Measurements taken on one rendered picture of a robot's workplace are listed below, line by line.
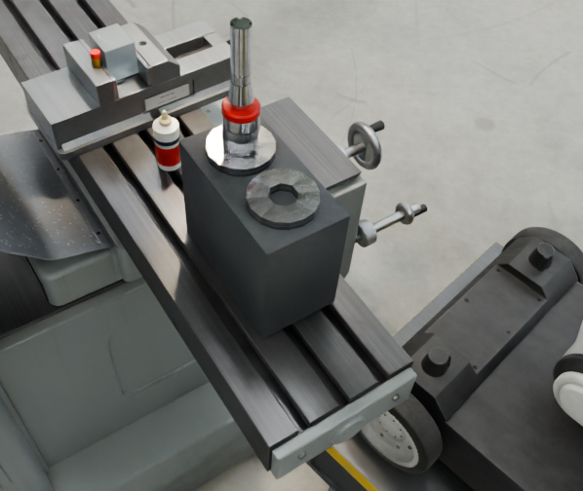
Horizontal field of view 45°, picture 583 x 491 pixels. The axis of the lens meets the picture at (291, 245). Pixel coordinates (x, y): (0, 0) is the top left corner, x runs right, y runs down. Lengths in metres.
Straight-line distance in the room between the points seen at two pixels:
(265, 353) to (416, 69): 2.12
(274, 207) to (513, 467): 0.69
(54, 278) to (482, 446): 0.78
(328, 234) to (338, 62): 2.09
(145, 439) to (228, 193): 0.91
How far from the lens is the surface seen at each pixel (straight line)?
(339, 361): 0.95
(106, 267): 1.23
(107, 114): 1.20
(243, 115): 0.85
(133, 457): 1.66
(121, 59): 1.19
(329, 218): 0.84
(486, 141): 2.68
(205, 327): 0.97
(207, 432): 1.67
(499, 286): 1.48
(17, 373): 1.34
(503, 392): 1.38
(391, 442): 1.41
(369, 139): 1.61
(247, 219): 0.84
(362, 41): 3.03
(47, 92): 1.23
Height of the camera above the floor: 1.72
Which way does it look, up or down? 51 degrees down
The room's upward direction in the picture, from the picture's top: 5 degrees clockwise
